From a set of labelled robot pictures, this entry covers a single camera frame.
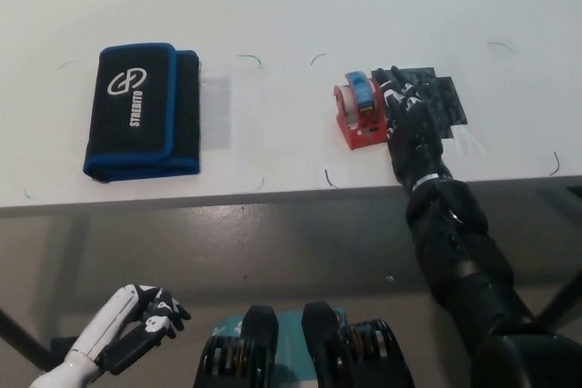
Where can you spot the white and black left hand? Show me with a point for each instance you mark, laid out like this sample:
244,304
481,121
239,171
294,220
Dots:
113,333

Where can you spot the black right hand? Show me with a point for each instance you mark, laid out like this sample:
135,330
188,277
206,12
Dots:
416,133

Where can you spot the red tape dispenser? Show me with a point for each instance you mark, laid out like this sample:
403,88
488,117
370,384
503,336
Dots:
361,111

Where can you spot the black tape patch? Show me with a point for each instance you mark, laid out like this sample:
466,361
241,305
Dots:
448,97

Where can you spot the black blue-trimmed notebook pouch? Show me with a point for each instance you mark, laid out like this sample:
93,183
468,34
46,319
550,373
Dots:
136,108

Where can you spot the black table leg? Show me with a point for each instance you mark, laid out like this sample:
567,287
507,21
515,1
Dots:
23,338
559,297

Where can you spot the black ribbed robot body block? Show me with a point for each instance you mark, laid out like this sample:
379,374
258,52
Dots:
236,351
354,354

